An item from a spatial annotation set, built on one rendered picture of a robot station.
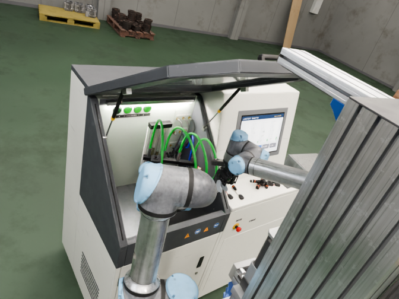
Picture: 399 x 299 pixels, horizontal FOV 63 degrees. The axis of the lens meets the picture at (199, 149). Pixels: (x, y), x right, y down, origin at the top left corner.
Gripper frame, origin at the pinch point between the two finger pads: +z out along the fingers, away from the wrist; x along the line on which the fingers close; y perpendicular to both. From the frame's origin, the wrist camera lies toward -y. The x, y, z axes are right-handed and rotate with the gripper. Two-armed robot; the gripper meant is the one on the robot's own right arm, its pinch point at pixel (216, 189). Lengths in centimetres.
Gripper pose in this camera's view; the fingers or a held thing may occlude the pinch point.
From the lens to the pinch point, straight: 167.0
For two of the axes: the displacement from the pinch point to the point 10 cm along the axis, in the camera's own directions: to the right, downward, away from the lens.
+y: 5.5, 5.5, -6.3
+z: -2.5, 8.2, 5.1
